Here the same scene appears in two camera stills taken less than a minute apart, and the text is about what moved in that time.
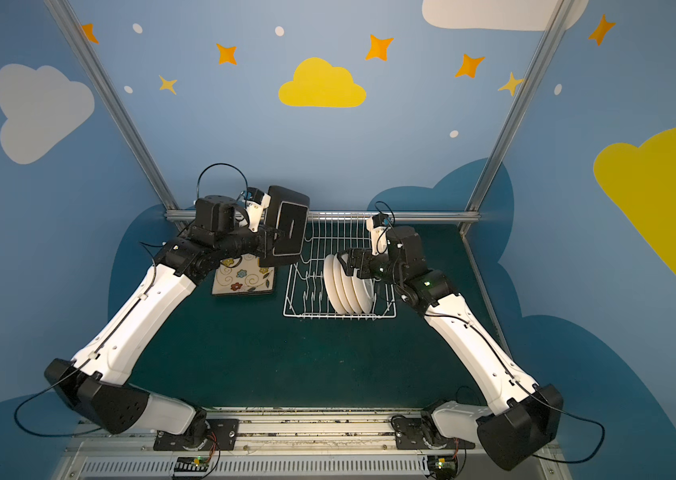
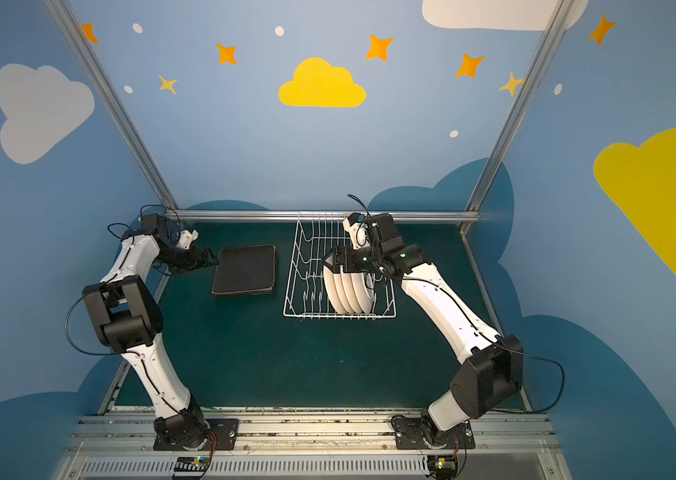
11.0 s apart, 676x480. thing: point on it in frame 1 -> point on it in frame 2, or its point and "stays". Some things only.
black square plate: x=289 y=211 -> x=245 y=270
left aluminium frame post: x=90 y=63 stays
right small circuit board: x=442 y=467 stays
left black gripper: x=267 y=237 -> x=195 y=258
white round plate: x=340 y=285 stays
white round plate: x=331 y=286 stays
